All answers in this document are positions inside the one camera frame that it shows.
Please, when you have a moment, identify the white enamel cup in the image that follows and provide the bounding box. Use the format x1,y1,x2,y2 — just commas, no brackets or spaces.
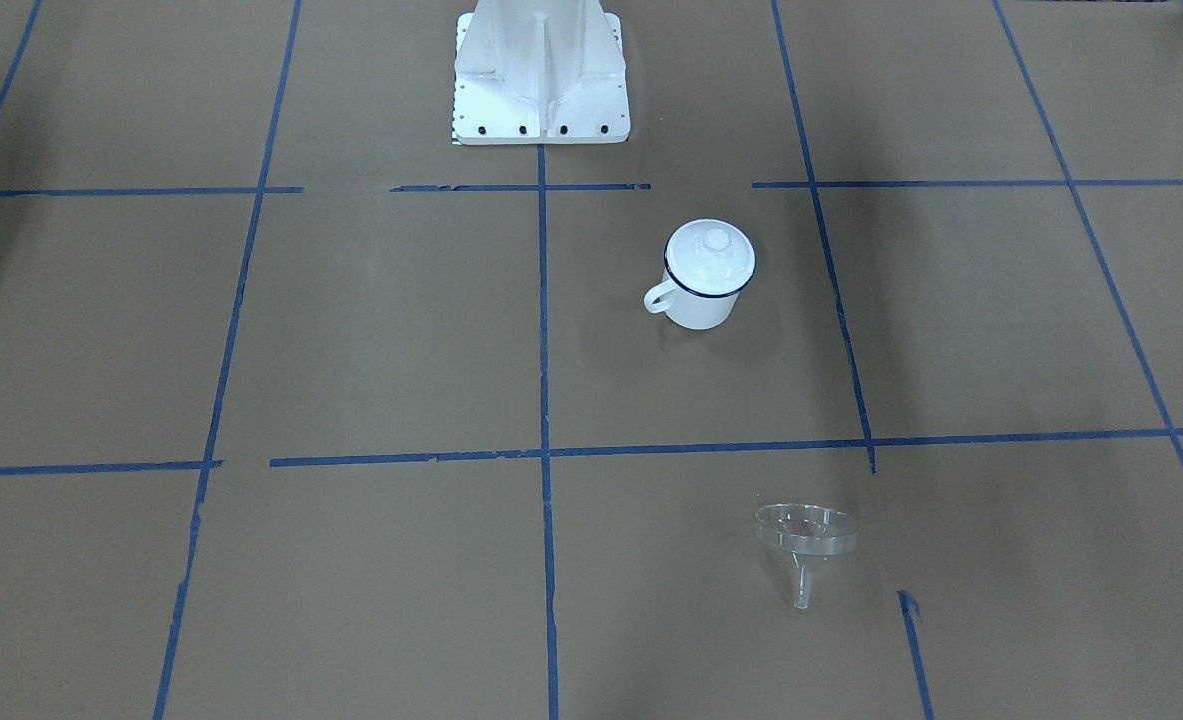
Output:
642,219,756,331

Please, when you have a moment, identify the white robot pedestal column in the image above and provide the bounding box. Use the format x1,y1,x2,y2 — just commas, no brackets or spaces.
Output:
451,1,632,145

